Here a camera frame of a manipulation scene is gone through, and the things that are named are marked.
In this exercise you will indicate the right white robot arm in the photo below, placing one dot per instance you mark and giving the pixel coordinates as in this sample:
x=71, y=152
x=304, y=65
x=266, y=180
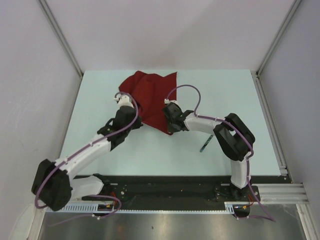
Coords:
x=235, y=139

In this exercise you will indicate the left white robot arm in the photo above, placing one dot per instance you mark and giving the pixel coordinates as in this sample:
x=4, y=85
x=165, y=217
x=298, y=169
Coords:
x=55, y=182

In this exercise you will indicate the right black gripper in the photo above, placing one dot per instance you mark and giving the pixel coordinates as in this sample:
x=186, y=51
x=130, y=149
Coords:
x=171, y=130

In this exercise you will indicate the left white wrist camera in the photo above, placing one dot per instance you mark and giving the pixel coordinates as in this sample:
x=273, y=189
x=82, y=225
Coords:
x=123, y=99

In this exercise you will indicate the right aluminium frame post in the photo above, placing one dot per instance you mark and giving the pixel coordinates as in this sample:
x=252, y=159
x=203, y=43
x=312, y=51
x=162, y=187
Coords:
x=279, y=35

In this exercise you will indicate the red cloth napkin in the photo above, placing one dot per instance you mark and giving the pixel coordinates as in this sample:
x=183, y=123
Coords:
x=150, y=90

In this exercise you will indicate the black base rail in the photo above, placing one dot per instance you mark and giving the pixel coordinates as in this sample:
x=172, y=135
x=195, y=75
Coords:
x=175, y=190

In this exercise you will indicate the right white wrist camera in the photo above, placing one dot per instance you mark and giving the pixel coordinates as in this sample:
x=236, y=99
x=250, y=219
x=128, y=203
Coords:
x=167, y=101

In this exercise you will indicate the white cable duct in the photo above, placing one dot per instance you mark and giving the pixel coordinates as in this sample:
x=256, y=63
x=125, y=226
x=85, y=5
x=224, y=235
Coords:
x=106, y=208

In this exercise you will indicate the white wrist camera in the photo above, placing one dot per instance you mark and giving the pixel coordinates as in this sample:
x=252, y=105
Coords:
x=167, y=101
x=123, y=99

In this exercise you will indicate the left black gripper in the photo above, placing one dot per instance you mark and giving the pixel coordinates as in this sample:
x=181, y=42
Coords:
x=137, y=124

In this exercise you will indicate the left aluminium frame post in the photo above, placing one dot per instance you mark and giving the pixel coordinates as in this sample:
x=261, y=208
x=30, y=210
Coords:
x=52, y=21

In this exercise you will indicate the aluminium front frame rail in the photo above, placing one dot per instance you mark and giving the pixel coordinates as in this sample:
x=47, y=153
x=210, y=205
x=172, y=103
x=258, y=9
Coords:
x=284, y=193

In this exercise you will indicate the knife with dark handle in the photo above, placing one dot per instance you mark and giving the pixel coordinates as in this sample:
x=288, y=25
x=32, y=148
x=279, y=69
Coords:
x=206, y=143

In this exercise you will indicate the aluminium frame post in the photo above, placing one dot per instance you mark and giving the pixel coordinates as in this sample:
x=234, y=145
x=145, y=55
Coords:
x=279, y=35
x=52, y=21

